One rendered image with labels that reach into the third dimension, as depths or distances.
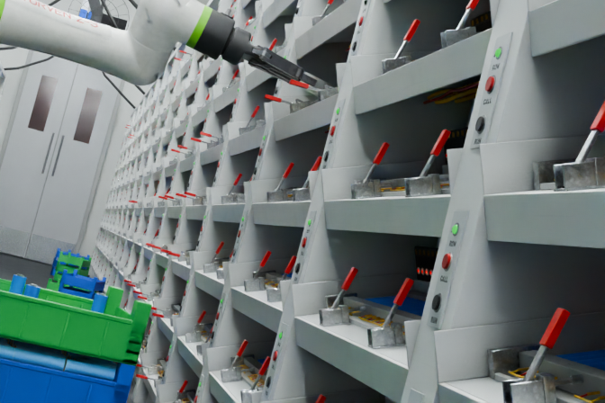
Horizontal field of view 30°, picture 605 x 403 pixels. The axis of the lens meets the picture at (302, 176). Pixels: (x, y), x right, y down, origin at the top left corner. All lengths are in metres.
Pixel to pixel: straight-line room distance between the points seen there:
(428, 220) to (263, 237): 1.22
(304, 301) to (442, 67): 0.54
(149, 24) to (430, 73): 0.99
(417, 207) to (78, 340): 0.45
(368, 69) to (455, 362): 0.80
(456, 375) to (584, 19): 0.36
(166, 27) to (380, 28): 0.61
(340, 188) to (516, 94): 0.70
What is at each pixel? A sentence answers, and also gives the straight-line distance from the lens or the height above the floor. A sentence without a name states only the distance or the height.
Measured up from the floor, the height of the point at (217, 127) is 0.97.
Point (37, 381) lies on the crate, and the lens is 1.44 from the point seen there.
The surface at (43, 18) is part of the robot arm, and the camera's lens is 2.32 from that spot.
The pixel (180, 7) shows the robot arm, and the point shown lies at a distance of 2.31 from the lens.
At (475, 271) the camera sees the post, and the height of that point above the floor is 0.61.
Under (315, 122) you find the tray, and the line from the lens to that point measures 2.09.
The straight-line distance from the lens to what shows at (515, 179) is 1.13.
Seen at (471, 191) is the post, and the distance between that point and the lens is 1.16.
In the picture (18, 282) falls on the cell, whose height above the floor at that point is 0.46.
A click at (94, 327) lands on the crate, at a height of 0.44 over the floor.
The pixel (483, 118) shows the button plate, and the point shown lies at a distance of 1.17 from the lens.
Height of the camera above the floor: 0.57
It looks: 5 degrees up
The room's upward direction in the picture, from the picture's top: 14 degrees clockwise
